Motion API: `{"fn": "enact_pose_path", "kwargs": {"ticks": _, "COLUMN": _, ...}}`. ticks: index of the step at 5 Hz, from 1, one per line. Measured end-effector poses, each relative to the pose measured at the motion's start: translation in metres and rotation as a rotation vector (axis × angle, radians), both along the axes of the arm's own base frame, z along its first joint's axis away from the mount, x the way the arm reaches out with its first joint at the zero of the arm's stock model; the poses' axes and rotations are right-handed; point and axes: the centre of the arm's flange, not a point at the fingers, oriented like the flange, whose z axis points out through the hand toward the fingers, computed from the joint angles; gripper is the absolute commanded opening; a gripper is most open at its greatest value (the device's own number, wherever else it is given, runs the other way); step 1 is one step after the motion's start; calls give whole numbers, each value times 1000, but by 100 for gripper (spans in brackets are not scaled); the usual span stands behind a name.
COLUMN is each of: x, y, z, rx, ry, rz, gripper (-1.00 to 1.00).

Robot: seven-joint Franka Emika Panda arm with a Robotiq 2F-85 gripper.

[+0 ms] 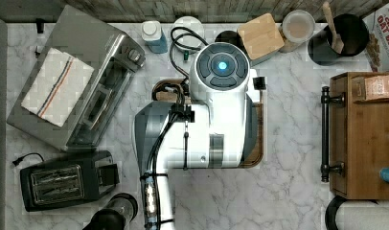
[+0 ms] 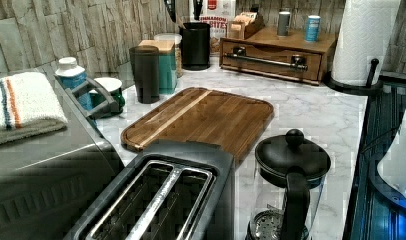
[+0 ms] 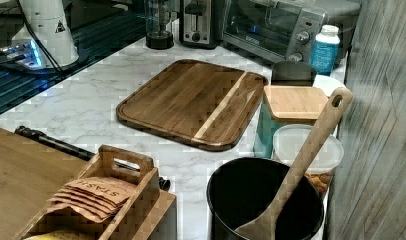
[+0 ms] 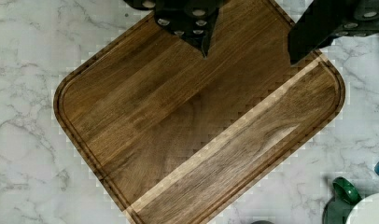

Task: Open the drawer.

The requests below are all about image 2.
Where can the wooden cutting board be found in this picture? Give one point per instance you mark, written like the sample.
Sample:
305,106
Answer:
233,122

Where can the black spatula utensil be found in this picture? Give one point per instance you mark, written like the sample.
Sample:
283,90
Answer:
170,6

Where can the black utensil handle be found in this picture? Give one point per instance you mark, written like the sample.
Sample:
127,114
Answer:
197,8

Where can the black paper towel holder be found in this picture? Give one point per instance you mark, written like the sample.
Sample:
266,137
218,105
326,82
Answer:
367,89

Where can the silver toaster oven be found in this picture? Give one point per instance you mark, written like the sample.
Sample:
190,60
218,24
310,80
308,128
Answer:
47,181

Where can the black metal drawer handle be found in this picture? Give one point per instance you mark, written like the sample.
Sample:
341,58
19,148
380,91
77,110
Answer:
239,53

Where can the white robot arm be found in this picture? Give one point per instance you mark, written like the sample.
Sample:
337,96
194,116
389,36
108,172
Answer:
389,174

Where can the grey spice shaker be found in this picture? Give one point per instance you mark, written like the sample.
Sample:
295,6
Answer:
283,23

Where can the dark tall tumbler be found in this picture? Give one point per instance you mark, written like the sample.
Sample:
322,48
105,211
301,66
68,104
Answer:
145,67

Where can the black two-slot toaster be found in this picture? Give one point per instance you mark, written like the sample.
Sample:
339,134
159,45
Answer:
170,191

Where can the cinnamon cereal box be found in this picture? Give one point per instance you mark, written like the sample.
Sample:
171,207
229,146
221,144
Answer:
217,13

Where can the black utensil holder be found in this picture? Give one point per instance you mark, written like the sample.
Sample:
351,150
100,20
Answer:
195,46

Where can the black glass french press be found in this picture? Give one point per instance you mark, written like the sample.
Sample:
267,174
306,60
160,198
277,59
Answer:
288,180

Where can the teal canister wooden lid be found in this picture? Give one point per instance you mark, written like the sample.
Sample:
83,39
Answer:
167,64

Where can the green white mug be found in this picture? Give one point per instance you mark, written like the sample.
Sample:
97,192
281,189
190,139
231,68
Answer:
113,86

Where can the striped folded towel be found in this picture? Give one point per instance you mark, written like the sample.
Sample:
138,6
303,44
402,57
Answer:
28,107

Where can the wooden tea bag caddy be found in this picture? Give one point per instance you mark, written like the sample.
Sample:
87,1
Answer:
244,25

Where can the blue bottle white cap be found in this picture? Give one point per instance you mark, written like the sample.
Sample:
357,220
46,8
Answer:
71,75

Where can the blue spice can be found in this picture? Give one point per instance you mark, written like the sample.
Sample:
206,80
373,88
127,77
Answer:
312,28

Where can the wooden drawer box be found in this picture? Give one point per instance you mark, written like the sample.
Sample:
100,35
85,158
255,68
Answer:
266,44

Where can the white paper towel roll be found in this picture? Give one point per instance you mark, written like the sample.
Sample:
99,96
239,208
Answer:
365,31

